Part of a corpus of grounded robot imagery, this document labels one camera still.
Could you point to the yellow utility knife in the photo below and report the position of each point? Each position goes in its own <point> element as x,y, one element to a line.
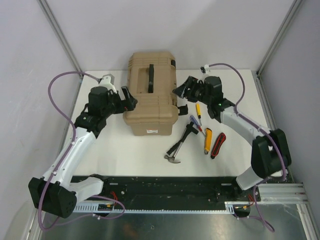
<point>208,140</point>

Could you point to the left aluminium frame post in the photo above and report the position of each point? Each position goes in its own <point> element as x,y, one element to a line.
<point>57,30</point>

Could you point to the blue red screwdriver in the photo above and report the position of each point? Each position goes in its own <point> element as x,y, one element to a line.
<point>194,120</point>

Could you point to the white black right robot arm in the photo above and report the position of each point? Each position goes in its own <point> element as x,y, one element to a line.
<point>269,148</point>

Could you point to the grey slotted cable duct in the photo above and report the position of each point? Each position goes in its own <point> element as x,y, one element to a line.
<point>89,207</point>

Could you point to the aluminium frame post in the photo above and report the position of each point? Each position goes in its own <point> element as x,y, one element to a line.
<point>280,34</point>
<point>57,30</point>

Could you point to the red black utility knife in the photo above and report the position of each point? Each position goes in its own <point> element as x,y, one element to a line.
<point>217,145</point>

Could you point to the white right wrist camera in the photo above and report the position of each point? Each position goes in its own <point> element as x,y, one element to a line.
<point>205,69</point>

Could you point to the tan plastic toolbox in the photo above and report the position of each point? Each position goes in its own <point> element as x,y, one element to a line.
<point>151,80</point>

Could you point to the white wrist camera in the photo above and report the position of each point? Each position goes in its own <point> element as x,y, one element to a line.
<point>205,69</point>
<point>107,81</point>

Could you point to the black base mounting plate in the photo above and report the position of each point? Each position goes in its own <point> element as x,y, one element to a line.
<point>173,193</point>

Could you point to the right aluminium frame post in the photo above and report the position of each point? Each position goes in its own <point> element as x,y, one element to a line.
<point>280,34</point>

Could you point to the yellow handle screwdriver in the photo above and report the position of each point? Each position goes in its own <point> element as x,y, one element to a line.
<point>198,112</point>

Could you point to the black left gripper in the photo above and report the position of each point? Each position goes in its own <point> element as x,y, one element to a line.
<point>128,104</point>

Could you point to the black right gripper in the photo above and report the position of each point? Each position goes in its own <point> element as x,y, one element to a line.
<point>191,83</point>

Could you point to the black rubber mallet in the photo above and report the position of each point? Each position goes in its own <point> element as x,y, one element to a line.
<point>190,129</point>

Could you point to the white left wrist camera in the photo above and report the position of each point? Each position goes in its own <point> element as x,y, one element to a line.
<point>107,81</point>

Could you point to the steel claw hammer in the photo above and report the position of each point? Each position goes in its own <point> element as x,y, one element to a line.
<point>173,151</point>

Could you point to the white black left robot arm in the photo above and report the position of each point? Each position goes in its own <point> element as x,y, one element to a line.
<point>54,192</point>

